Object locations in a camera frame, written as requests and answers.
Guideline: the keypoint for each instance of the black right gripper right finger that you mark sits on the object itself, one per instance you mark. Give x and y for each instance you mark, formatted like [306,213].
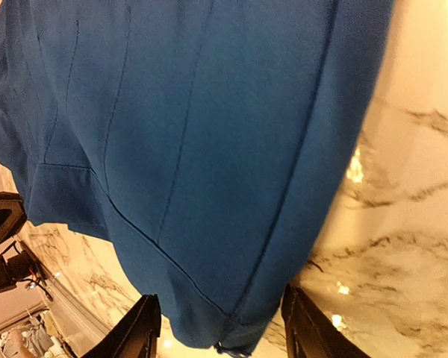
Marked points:
[309,333]

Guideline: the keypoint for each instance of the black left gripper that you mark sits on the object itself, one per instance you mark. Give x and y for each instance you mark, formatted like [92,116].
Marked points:
[12,215]

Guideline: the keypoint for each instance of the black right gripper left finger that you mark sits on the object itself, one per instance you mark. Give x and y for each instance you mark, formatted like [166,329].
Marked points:
[136,334]

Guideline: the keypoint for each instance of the dark blue garment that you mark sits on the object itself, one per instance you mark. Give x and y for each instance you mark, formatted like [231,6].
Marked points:
[205,140]

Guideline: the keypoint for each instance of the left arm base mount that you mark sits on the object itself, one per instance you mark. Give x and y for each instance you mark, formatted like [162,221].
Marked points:
[18,264]

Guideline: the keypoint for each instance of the aluminium front frame rail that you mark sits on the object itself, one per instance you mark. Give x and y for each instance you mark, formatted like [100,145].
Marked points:
[78,327]

